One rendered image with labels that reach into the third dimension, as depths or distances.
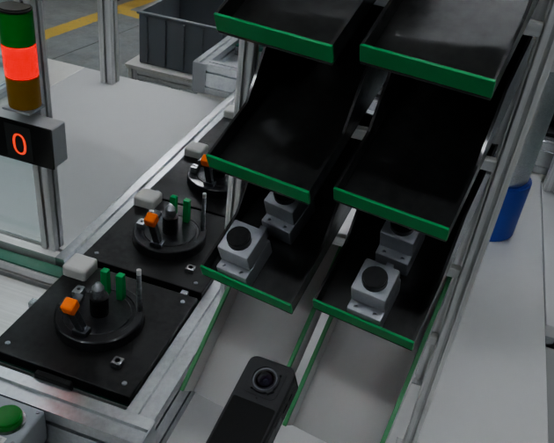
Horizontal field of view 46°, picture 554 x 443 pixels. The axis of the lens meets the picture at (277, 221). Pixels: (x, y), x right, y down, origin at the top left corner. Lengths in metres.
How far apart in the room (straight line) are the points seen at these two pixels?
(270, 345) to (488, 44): 0.50
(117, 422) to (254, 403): 0.45
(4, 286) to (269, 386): 0.80
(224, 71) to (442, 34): 1.49
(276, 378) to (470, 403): 0.71
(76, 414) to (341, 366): 0.38
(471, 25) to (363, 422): 0.53
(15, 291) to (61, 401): 0.31
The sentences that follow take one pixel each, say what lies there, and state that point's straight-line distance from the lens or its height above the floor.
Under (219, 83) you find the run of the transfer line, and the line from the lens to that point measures 2.15.
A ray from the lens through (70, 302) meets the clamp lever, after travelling 1.00.
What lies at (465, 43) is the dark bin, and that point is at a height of 1.54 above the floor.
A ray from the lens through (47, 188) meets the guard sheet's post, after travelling 1.21.
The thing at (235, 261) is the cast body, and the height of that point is 1.23.
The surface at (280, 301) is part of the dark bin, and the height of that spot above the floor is 1.21.
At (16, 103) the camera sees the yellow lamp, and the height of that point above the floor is 1.27.
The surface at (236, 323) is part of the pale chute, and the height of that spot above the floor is 1.07.
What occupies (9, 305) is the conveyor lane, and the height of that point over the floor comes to 0.92.
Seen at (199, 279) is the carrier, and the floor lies 0.97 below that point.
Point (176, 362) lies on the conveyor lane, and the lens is 1.07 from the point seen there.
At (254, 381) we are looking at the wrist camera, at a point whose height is 1.30.
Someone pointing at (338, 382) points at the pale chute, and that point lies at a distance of 0.94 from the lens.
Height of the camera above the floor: 1.73
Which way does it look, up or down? 34 degrees down
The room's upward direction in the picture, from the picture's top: 7 degrees clockwise
